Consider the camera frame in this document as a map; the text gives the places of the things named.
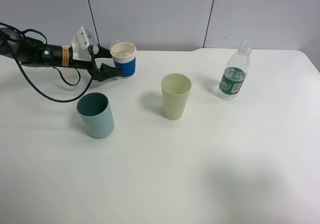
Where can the clear green-label water bottle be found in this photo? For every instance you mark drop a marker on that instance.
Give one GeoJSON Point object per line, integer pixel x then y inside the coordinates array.
{"type": "Point", "coordinates": [235, 72]}

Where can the pale green plastic cup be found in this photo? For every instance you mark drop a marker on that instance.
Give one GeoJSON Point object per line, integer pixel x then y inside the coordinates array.
{"type": "Point", "coordinates": [175, 89]}

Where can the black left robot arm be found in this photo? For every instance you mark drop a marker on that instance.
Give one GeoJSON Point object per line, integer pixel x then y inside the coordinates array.
{"type": "Point", "coordinates": [25, 48]}

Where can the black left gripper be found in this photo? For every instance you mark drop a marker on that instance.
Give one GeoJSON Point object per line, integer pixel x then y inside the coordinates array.
{"type": "Point", "coordinates": [59, 56]}

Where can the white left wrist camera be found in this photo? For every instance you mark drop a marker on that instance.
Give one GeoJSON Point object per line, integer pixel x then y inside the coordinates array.
{"type": "Point", "coordinates": [80, 44]}

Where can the blue sleeved paper cup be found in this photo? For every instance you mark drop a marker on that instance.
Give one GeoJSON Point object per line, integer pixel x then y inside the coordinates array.
{"type": "Point", "coordinates": [123, 53]}

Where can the teal plastic cup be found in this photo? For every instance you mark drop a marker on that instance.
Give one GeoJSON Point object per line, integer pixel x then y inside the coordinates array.
{"type": "Point", "coordinates": [94, 109]}

